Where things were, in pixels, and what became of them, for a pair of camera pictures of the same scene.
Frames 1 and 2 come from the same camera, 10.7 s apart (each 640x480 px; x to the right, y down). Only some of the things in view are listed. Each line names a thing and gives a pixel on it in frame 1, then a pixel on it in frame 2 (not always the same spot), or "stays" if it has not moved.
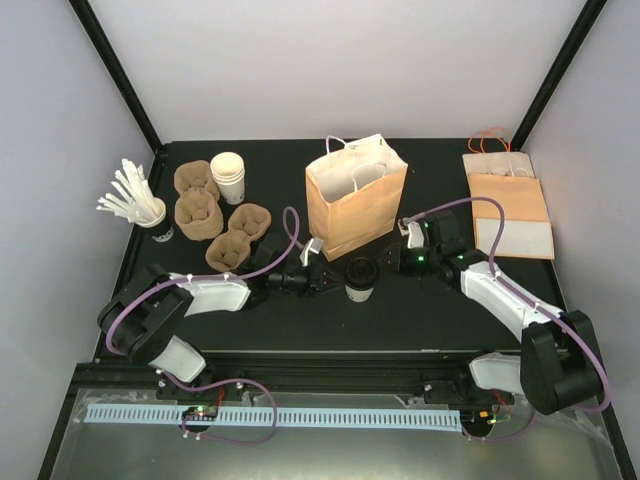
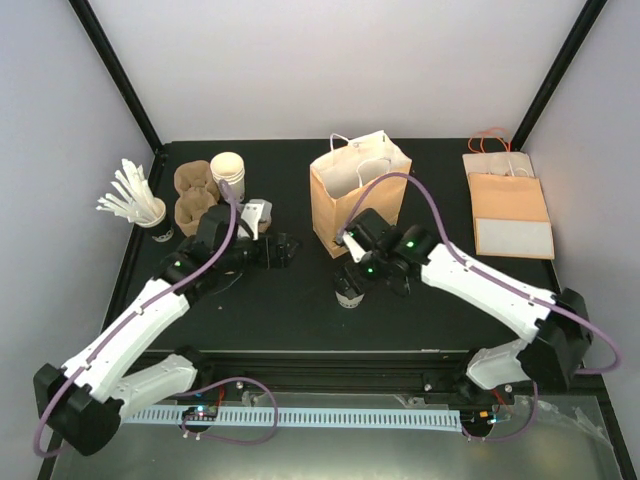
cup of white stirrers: (131, 198) stays
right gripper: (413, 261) -> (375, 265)
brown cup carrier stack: (198, 214) stays
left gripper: (315, 281) -> (280, 259)
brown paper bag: (353, 194) stays
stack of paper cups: (229, 172) stays
